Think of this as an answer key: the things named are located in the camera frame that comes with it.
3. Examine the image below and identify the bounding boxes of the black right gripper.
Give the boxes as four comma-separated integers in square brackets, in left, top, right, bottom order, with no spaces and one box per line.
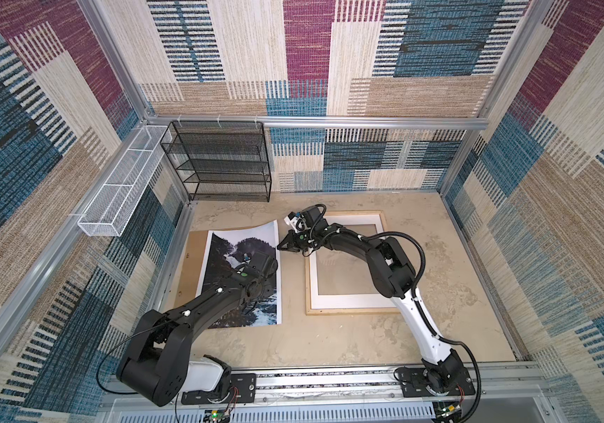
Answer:
[276,227,316,252]

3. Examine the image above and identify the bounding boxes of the colour landscape photo underneath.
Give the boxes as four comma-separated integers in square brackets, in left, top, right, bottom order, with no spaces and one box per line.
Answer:
[197,220,282,329]

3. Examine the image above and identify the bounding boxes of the black white landscape photo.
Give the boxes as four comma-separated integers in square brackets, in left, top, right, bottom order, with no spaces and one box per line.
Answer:
[309,213,398,311]

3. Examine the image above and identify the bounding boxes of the light wooden picture frame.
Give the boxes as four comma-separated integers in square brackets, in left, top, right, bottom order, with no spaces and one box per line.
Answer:
[304,210,403,317]

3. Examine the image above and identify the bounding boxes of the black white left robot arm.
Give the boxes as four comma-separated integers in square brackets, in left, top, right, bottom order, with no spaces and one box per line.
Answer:
[116,252,278,406]

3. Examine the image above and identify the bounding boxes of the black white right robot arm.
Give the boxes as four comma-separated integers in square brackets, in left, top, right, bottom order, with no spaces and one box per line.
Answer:
[277,224,483,398]

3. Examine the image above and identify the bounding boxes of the brown hardboard backing panel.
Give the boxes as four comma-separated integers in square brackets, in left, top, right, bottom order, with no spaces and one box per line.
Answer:
[173,231,208,307]

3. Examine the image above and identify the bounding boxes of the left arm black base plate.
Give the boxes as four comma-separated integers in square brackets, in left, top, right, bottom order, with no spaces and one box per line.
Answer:
[180,373,257,405]

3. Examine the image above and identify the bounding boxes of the black wire mesh shelf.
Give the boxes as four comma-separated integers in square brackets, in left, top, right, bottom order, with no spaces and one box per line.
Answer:
[160,121,273,202]

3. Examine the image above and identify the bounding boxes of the white wire mesh basket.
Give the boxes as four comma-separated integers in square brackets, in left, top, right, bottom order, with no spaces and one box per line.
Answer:
[78,125,167,237]

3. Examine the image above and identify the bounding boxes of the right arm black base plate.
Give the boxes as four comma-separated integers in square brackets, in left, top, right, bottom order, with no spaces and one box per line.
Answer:
[393,367,476,398]

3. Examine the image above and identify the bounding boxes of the aluminium front rail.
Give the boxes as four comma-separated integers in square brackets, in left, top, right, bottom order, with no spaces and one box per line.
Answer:
[96,362,566,422]

